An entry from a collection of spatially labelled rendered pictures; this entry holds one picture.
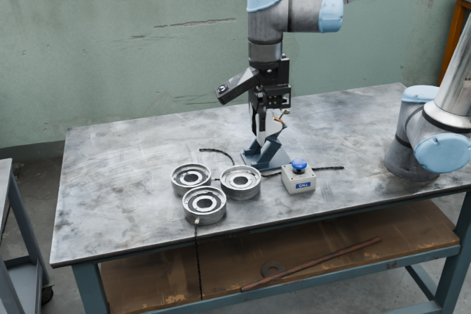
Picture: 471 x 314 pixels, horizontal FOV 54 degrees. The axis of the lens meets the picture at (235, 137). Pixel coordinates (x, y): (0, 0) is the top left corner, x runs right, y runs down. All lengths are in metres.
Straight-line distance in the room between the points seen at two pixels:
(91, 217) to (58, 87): 1.67
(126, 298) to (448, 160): 0.87
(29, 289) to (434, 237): 1.40
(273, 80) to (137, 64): 1.75
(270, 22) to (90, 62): 1.86
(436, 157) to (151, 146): 0.79
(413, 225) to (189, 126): 0.77
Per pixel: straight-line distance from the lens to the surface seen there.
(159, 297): 1.31
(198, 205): 1.14
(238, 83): 1.02
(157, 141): 1.43
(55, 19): 2.65
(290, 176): 1.18
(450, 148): 1.10
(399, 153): 1.29
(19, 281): 1.96
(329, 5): 0.96
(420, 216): 1.60
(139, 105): 2.83
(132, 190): 1.25
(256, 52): 0.98
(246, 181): 1.21
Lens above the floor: 1.55
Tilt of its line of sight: 32 degrees down
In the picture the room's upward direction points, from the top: 2 degrees counter-clockwise
